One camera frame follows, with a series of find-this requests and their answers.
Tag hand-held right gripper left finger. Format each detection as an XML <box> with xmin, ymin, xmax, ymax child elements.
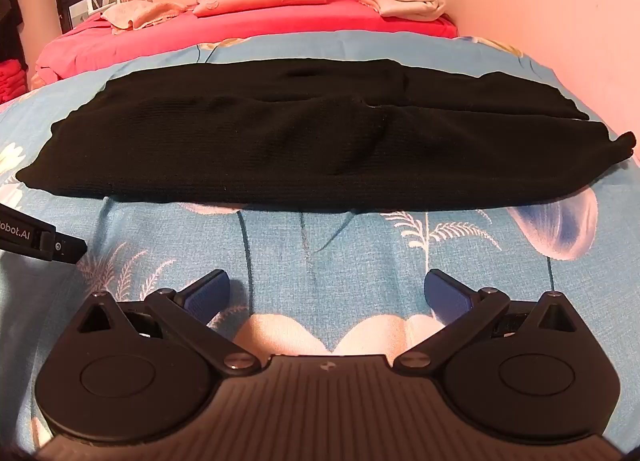
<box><xmin>64</xmin><ymin>269</ymin><xmax>262</xmax><ymax>376</ymax></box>

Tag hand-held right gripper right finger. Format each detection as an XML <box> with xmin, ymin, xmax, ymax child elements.
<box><xmin>394</xmin><ymin>269</ymin><xmax>582</xmax><ymax>373</ymax></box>

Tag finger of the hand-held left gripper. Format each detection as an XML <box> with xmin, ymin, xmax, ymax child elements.
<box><xmin>40</xmin><ymin>230</ymin><xmax>87</xmax><ymax>265</ymax></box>

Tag black pants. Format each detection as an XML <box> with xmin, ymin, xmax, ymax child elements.
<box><xmin>15</xmin><ymin>57</ymin><xmax>637</xmax><ymax>214</ymax></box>

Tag blue floral blanket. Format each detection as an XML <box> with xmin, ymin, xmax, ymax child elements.
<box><xmin>0</xmin><ymin>31</ymin><xmax>640</xmax><ymax>444</ymax></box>

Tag red folded cloth stack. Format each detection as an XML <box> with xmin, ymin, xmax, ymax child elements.
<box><xmin>0</xmin><ymin>60</ymin><xmax>29</xmax><ymax>104</ymax></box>

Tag peach towel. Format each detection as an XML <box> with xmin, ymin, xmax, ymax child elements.
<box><xmin>101</xmin><ymin>1</ymin><xmax>194</xmax><ymax>36</ymax></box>

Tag pink bed mattress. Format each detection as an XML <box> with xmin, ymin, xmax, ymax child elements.
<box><xmin>30</xmin><ymin>0</ymin><xmax>459</xmax><ymax>92</ymax></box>

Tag folded pink pillow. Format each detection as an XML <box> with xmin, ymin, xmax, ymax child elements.
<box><xmin>192</xmin><ymin>0</ymin><xmax>327</xmax><ymax>18</ymax></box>

